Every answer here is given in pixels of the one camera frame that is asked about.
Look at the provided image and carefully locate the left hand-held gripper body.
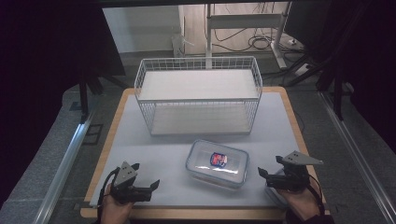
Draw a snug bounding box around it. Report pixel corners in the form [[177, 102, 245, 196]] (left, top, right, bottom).
[[110, 161, 153, 204]]

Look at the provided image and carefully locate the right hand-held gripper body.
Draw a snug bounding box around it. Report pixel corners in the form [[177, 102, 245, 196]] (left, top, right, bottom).
[[268, 150, 324, 191]]

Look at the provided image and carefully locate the large clear blue-rimmed food container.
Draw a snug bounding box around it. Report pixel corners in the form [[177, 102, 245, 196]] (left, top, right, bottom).
[[185, 138, 250, 189]]

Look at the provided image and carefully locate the white wire shelf rack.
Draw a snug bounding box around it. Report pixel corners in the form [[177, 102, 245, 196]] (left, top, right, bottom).
[[134, 56, 263, 136]]

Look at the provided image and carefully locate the person's right hand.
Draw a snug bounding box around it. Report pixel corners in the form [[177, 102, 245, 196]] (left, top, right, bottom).
[[276, 185, 322, 222]]

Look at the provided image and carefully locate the person's left hand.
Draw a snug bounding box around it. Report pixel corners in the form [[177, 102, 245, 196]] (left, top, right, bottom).
[[100, 183, 135, 224]]

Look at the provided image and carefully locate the pale grey table mat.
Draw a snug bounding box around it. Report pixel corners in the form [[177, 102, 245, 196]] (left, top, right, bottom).
[[89, 91, 318, 209]]

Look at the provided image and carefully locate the black metal stand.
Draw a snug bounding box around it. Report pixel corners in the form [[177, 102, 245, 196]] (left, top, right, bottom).
[[317, 60, 348, 121], [77, 70, 106, 125]]

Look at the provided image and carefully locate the white power strip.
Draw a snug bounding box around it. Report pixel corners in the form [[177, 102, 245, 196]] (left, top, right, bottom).
[[293, 63, 311, 77]]

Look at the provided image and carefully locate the dark curtain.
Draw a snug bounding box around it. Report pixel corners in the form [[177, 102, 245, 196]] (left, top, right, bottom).
[[0, 0, 126, 208], [306, 0, 396, 153]]

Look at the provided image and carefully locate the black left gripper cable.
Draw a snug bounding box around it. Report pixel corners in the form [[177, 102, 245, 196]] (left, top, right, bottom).
[[96, 167, 120, 220]]

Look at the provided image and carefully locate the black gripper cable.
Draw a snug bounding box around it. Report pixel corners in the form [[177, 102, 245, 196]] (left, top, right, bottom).
[[306, 176, 326, 217], [96, 167, 120, 220]]

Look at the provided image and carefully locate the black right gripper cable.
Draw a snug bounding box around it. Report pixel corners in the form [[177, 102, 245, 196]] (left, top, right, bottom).
[[306, 176, 326, 217]]

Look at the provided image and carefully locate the aluminium floor rail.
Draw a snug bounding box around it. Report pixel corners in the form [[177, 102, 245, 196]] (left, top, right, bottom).
[[32, 114, 95, 224], [319, 91, 396, 224]]

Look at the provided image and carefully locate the bundle of black floor cables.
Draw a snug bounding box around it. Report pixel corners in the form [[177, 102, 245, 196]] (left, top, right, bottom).
[[212, 27, 304, 54]]

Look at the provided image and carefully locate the white metal desk frame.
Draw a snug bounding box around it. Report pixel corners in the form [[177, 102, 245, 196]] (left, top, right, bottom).
[[205, 2, 292, 70]]

